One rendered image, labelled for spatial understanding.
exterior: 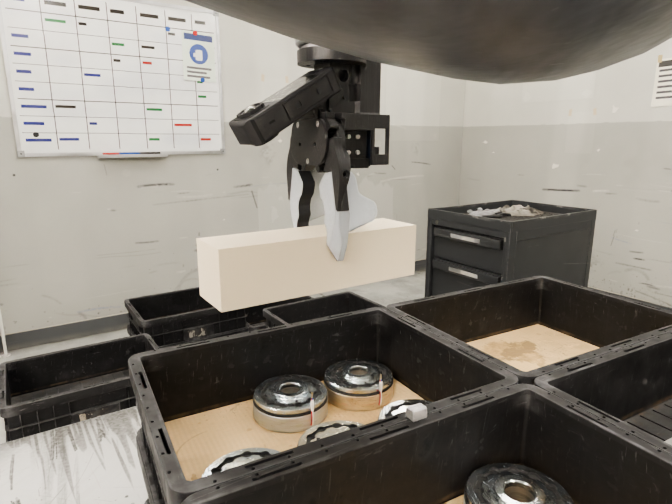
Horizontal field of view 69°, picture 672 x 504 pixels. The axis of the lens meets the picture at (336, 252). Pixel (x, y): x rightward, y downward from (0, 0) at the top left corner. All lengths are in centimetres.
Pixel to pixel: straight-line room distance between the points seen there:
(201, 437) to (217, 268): 29
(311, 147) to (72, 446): 68
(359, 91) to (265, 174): 313
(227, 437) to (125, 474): 25
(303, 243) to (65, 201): 287
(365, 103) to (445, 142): 419
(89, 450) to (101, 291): 252
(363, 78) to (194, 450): 48
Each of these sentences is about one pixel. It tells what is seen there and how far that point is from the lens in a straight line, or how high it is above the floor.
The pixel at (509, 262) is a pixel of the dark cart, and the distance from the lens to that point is 201.
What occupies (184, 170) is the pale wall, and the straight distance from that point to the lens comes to 343.
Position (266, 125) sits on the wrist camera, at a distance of 46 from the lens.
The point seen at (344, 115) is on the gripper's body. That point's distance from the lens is 50.
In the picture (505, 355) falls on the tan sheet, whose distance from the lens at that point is 94.
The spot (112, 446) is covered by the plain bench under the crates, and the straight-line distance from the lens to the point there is 96.
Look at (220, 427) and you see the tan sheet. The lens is 71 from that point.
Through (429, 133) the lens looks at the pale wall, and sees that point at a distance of 457.
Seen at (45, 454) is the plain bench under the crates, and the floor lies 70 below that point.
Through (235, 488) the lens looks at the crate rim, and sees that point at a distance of 44.
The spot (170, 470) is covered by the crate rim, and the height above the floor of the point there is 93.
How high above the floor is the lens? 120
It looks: 13 degrees down
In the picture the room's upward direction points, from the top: straight up
